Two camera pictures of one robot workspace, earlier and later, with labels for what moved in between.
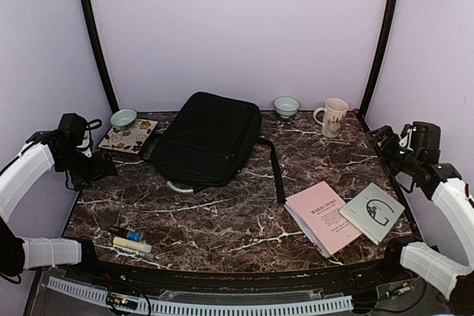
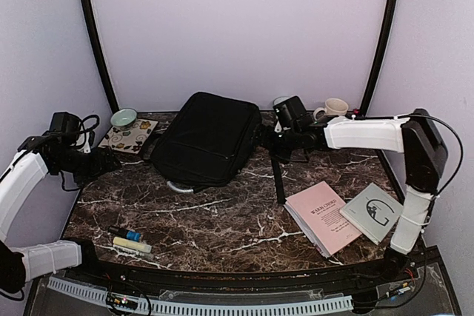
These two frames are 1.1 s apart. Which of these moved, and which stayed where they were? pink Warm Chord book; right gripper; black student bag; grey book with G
Moved: right gripper
Stayed: black student bag; grey book with G; pink Warm Chord book
